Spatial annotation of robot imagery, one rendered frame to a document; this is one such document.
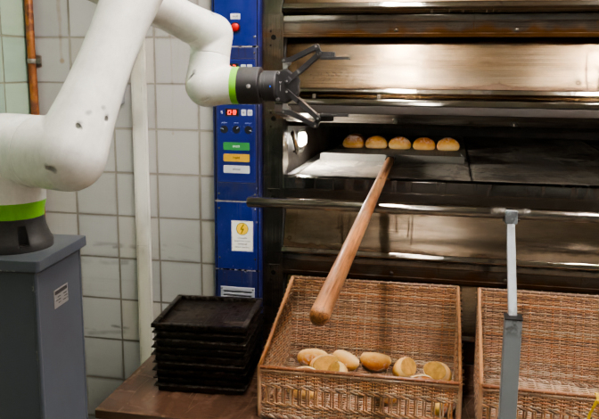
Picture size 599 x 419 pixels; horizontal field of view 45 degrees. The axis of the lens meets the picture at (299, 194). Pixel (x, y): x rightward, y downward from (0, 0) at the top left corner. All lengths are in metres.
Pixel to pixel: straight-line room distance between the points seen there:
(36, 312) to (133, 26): 0.54
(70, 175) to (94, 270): 1.46
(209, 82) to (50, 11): 1.00
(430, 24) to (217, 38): 0.76
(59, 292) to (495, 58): 1.47
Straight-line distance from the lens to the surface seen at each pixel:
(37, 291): 1.38
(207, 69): 1.81
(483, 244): 2.37
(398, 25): 2.32
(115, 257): 2.66
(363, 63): 2.33
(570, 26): 2.34
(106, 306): 2.73
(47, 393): 1.47
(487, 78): 2.30
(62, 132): 1.27
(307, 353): 2.35
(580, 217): 2.00
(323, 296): 1.09
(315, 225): 2.41
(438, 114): 2.17
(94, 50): 1.34
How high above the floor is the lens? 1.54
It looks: 10 degrees down
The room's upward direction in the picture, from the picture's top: straight up
